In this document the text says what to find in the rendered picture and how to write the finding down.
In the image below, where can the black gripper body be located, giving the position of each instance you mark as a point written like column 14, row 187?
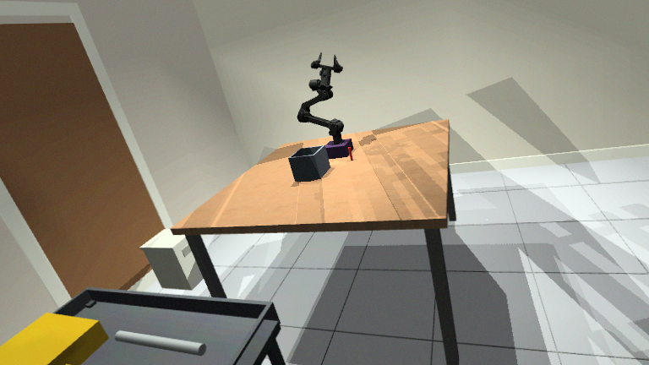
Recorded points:
column 326, row 70

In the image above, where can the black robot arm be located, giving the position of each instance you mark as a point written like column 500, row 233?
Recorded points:
column 335, row 126

